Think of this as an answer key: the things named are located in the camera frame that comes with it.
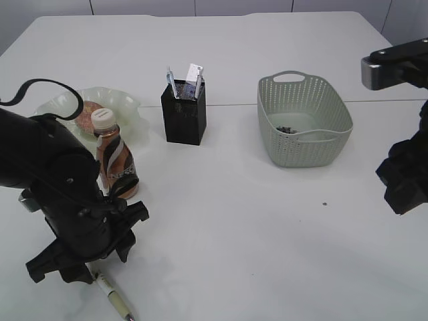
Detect black mesh pen holder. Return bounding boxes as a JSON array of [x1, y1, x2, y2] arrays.
[[161, 80, 207, 145]]

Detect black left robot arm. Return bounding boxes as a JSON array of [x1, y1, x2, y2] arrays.
[[1, 110, 149, 284]]

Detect beige grip clear pen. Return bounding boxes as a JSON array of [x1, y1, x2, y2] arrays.
[[88, 263, 136, 321]]

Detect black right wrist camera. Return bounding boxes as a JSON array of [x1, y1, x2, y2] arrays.
[[360, 37, 427, 90]]

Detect small paper scrap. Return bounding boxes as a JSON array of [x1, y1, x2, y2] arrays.
[[276, 126, 298, 134]]

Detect clear plastic ruler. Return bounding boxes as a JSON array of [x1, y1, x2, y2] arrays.
[[185, 63, 204, 89]]

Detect silver grey grip pen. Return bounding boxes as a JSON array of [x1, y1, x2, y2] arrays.
[[194, 68, 203, 99]]

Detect sugared bread bun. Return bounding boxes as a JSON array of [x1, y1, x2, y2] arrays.
[[75, 101, 103, 134]]

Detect pale green woven basket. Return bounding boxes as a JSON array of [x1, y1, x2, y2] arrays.
[[257, 73, 353, 168]]

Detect brown coffee drink bottle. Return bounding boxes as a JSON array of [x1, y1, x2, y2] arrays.
[[90, 108, 138, 194]]

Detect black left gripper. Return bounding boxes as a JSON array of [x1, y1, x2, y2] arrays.
[[25, 199, 149, 284]]

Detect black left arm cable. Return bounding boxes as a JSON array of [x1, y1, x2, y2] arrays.
[[0, 78, 140, 218]]

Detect pale green glass plate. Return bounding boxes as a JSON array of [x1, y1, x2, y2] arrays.
[[35, 87, 150, 150]]

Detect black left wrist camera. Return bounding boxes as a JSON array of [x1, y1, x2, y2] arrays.
[[18, 189, 41, 213]]

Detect blue grip white pen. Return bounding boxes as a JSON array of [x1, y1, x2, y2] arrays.
[[166, 66, 179, 99]]

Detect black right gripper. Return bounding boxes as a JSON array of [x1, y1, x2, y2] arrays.
[[377, 103, 427, 215]]

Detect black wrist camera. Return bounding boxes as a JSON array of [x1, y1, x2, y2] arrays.
[[360, 37, 427, 90], [18, 189, 41, 213]]

